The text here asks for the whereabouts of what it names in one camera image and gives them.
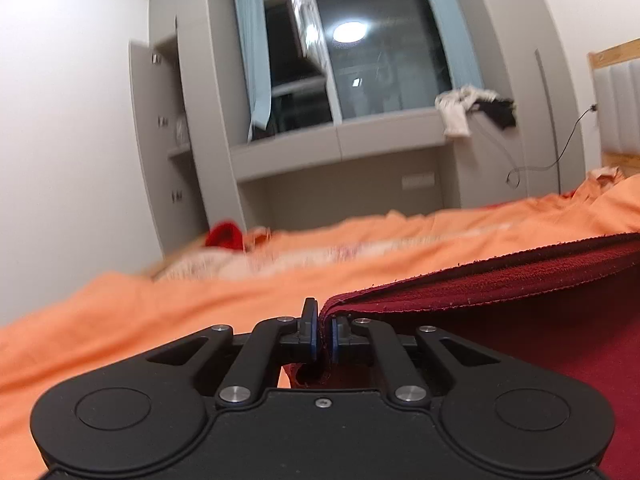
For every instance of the large glass window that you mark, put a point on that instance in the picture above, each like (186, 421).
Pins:
(390, 70)

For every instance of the floral bedsheet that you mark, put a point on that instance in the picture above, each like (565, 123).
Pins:
(210, 265)

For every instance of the wooden padded headboard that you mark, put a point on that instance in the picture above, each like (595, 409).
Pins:
(617, 105)

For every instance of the white wall socket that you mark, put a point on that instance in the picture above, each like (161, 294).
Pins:
(418, 180)

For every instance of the clear plastic bag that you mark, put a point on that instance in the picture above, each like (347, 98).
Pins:
(181, 130)

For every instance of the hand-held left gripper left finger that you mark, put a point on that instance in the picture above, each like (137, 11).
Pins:
(314, 342)

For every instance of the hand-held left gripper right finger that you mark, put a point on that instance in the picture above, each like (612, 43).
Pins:
(334, 342)

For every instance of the grey built-in wardrobe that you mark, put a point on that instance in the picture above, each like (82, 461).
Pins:
(505, 35)

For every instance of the bright red cloth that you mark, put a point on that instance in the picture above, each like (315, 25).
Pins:
(225, 236)

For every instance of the open window sash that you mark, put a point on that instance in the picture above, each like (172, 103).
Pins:
(307, 25)

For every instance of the open grey wardrobe door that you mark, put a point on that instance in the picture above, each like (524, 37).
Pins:
(160, 160)

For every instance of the orange blanket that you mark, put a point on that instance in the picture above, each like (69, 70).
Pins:
(150, 310)

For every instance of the black cloth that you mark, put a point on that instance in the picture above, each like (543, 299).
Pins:
(502, 112)

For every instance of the light blue curtain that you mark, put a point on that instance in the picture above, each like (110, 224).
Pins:
(255, 60)
(450, 25)

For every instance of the dark red long-sleeve sweater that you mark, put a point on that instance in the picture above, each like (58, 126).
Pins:
(525, 335)

